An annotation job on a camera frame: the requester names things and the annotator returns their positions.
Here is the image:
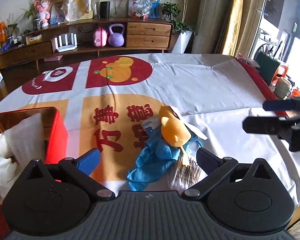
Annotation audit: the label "orange plush duck toy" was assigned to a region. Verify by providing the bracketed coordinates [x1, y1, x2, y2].
[159, 106, 191, 166]

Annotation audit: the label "blue rubber glove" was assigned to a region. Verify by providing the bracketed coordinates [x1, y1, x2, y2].
[125, 129, 203, 192]

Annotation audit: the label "white printed face mask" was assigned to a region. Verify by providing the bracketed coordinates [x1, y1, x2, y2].
[141, 105, 207, 140]

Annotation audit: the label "clear pack of swabs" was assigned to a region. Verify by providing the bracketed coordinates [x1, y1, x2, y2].
[171, 154, 206, 191]

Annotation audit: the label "red metal tin box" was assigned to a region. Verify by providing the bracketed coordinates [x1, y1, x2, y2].
[0, 107, 68, 164]

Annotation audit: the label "printed white red tablecloth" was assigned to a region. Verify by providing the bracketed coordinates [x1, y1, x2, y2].
[0, 54, 300, 204]

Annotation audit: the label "white gauze cloth bag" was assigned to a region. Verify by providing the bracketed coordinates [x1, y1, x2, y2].
[4, 113, 45, 168]

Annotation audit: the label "white rolled socks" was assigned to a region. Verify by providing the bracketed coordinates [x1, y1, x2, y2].
[0, 133, 19, 204]

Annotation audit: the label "white plant pot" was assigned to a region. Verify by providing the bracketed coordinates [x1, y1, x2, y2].
[171, 31, 192, 54]

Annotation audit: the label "white wifi router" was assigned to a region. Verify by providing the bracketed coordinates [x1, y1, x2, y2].
[54, 33, 77, 53]

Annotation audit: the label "purple kettlebell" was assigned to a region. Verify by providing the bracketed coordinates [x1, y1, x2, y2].
[108, 23, 125, 47]

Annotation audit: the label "long wooden tv cabinet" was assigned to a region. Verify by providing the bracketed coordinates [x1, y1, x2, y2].
[0, 17, 173, 69]

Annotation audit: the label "pink toy suitcase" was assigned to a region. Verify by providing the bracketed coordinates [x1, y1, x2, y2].
[93, 27, 108, 47]

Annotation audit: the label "black speaker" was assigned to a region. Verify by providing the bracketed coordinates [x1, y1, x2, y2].
[100, 1, 110, 18]

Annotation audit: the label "green potted tree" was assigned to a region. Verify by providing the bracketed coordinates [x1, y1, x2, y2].
[161, 0, 196, 34]

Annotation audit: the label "small potted plant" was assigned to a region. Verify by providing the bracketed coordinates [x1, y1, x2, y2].
[23, 0, 41, 30]

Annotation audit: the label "clear plastic bag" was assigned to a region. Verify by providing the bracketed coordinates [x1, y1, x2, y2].
[132, 0, 152, 20]

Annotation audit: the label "pink doll figure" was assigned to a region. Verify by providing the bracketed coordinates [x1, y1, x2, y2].
[33, 0, 50, 28]

